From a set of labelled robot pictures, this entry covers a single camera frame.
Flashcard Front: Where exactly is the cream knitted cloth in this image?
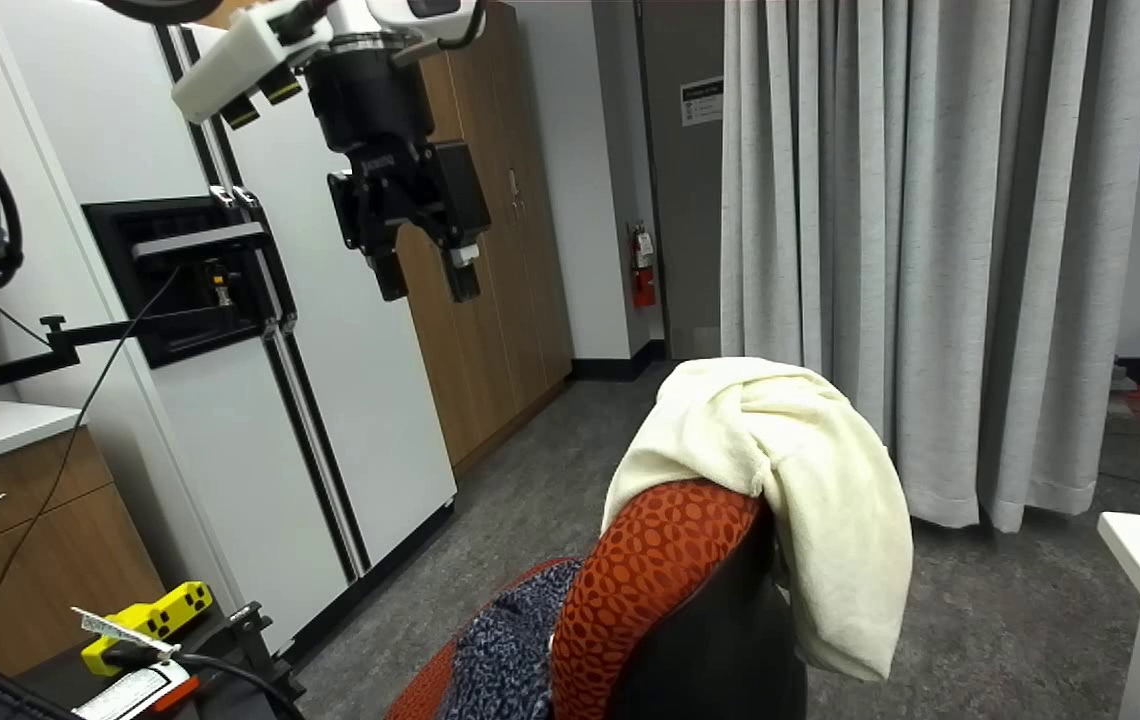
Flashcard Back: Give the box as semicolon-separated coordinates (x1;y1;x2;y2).
600;355;919;683

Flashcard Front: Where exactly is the tall brown wooden cabinet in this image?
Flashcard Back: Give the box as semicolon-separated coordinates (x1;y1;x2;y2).
353;0;579;478

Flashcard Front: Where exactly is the navy speckled cloth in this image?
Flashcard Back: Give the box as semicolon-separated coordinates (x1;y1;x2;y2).
438;557;585;720

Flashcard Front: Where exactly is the wooden counter cabinet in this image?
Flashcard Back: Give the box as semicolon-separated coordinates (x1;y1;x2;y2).
0;394;172;678

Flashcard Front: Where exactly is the white refrigerator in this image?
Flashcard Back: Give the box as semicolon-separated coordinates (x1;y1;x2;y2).
0;0;460;655

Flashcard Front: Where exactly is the yellow black tool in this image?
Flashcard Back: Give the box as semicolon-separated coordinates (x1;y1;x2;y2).
76;576;219;678

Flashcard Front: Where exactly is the grey curtain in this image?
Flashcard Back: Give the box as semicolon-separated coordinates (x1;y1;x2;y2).
714;0;1140;535

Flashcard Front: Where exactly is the grey door with sign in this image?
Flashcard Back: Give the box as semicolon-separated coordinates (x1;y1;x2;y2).
633;0;728;361

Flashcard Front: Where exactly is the red fire extinguisher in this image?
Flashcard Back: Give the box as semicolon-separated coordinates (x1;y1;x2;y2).
628;224;662;314

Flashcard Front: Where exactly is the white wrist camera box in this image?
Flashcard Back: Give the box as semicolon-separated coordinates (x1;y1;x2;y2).
169;7;330;131

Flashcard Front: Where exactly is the white orange handheld device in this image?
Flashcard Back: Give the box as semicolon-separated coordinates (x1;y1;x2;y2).
66;603;208;720

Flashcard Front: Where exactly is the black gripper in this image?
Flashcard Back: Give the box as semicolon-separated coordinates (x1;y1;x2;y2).
304;41;495;309

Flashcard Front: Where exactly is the thin black cable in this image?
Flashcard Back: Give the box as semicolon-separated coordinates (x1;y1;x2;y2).
0;265;189;649

